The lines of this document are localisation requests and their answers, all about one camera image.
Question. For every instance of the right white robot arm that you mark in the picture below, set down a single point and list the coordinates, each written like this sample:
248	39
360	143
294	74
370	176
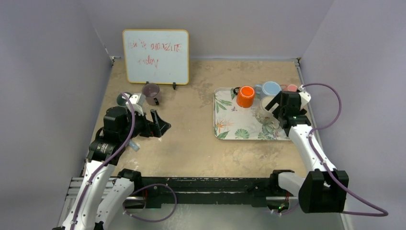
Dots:
323	189

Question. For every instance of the leaf-patterned serving tray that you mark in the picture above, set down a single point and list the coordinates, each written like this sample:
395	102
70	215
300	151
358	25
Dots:
232	122

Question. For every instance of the pink mug back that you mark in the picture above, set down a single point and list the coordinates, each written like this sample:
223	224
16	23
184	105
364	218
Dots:
289	87

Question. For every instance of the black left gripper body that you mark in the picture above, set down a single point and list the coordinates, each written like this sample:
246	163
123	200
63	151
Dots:
141	126

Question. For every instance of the purple mug black handle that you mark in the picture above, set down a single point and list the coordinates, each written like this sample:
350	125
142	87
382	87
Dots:
152	93

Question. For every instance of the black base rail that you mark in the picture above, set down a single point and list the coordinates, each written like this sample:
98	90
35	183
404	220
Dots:
255	192

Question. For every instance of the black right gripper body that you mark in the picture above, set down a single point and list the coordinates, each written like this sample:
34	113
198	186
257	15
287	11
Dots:
282	103

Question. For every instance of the grey-green ceramic mug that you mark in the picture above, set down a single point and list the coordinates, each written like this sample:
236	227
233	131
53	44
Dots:
121	99

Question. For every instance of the cream illustrated mug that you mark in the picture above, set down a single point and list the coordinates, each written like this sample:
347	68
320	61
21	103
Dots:
264	116

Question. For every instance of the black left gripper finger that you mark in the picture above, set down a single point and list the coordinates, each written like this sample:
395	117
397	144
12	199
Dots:
158	131
156	118

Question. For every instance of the light blue usb stick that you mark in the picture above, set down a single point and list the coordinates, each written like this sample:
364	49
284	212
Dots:
133	145

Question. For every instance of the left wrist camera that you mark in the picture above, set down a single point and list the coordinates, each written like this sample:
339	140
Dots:
136	101

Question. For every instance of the light blue mug back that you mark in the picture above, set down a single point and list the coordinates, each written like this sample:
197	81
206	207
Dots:
269	88

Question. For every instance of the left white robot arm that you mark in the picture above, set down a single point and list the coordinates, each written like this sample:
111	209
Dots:
91	210

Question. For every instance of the white dry-erase board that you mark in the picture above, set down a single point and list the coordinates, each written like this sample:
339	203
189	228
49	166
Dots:
160	56

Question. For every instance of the bright orange mug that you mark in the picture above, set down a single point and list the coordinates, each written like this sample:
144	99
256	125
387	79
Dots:
245	96

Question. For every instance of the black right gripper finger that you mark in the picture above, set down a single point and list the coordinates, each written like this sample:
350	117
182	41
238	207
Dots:
274	104
276	112

